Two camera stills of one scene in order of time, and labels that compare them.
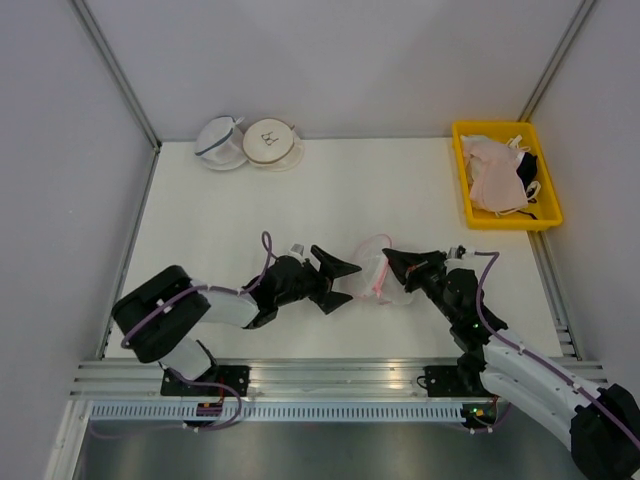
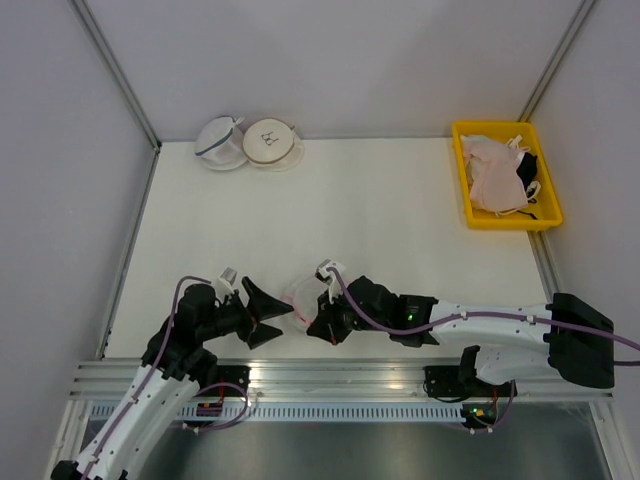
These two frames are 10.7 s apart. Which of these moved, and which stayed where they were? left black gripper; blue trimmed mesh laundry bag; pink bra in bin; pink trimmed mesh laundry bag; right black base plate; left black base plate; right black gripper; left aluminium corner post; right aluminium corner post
Moved: left black gripper; right black gripper; pink trimmed mesh laundry bag
Stayed: left black base plate; right aluminium corner post; pink bra in bin; right black base plate; blue trimmed mesh laundry bag; left aluminium corner post
